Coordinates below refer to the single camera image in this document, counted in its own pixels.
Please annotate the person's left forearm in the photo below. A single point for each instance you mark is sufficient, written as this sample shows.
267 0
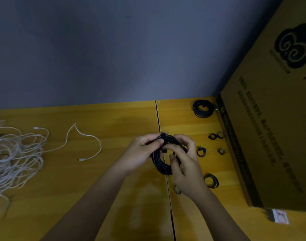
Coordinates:
87 208

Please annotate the small white packet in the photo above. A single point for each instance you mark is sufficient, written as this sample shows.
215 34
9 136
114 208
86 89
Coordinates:
280 216

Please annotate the group of black cable ties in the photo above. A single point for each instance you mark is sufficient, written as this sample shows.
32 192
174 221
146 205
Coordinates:
212 185

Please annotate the person's left hand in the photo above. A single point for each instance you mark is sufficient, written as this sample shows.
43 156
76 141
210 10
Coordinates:
138 153

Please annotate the person's right hand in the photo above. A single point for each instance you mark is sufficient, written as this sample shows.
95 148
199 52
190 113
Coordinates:
190 173

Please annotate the cardboard box with black print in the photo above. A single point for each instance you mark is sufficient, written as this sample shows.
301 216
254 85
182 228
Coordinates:
273 108

